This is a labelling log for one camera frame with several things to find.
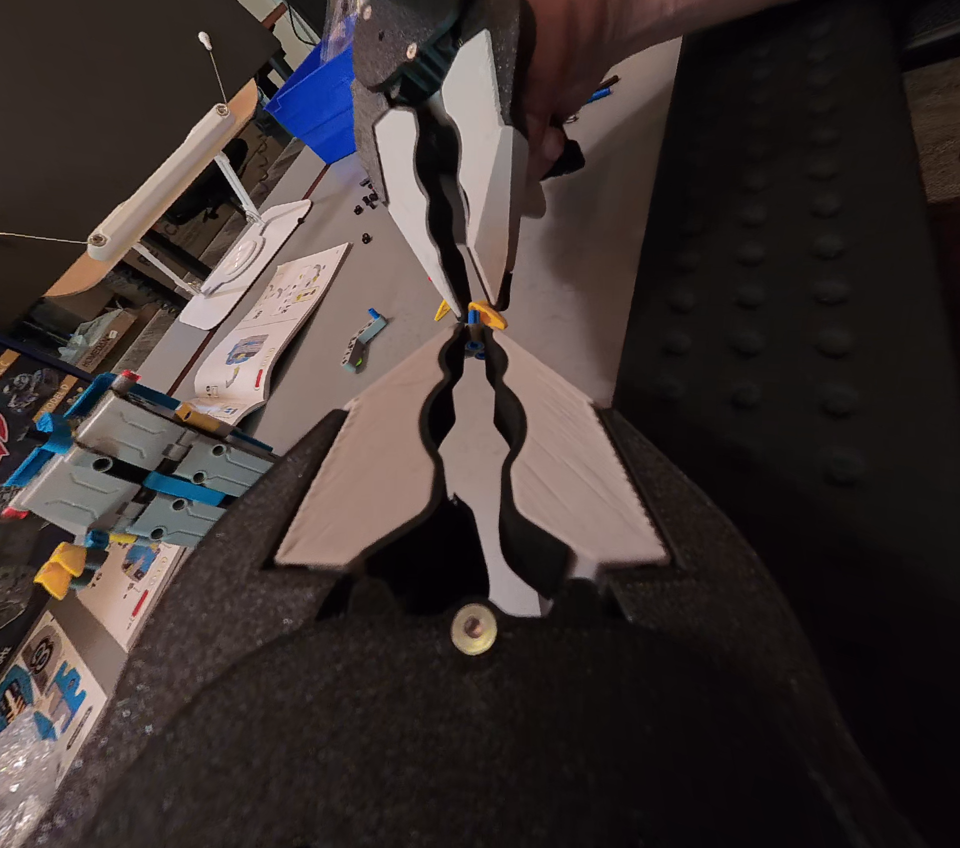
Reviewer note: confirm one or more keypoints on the black board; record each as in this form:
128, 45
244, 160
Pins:
90, 75

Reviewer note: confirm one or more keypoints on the blue sticker sheet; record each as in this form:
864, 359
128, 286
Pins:
52, 683

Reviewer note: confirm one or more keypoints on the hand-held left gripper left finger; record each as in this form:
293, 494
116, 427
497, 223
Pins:
360, 480

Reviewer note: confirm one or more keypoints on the pile of small brick pieces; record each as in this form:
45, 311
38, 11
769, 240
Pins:
369, 195

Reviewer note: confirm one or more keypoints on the blue plastic bin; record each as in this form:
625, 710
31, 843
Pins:
322, 105

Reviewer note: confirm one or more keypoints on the open instruction booklet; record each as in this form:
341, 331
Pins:
262, 330

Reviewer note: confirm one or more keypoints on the small printed paper sheet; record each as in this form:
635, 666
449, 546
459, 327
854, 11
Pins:
150, 600

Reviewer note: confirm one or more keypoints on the person's right hand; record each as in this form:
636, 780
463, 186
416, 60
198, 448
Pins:
570, 37

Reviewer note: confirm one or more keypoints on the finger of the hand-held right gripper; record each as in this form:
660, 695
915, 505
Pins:
401, 172
491, 172

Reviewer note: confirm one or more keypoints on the clear bags in bin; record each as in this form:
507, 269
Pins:
341, 22

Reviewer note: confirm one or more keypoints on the grey angled beam piece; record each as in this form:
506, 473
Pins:
367, 334

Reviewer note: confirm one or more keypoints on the black perforated foam mat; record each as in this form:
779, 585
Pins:
787, 263

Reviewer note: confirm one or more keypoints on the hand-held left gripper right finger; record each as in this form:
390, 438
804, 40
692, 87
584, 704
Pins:
585, 480

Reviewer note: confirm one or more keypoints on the clear plastic bags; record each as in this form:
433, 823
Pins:
22, 773

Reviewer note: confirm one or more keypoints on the blue grey brick robot model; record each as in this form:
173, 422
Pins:
112, 458

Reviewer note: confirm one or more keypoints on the grey desk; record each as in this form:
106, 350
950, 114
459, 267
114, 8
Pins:
585, 247

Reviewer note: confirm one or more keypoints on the yellow cone piece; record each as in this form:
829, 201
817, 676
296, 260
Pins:
442, 311
487, 315

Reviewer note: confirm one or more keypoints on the white folding book stand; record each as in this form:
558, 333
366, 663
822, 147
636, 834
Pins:
225, 263

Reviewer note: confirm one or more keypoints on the dark blue robot kit box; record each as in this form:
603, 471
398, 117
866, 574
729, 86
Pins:
30, 383

